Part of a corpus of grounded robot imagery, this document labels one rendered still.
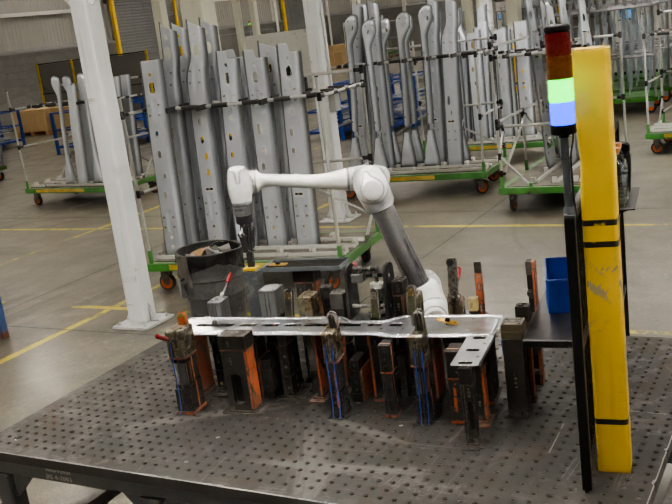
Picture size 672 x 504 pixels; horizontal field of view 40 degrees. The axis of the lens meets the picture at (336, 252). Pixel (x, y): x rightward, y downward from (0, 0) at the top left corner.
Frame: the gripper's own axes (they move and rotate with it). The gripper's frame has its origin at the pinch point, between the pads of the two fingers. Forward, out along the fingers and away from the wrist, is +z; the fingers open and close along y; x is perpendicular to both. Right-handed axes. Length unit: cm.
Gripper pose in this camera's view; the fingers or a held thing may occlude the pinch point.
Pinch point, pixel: (250, 259)
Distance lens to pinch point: 415.0
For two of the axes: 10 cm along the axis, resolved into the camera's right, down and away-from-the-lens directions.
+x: 9.3, -0.3, -3.6
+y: -3.4, 2.7, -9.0
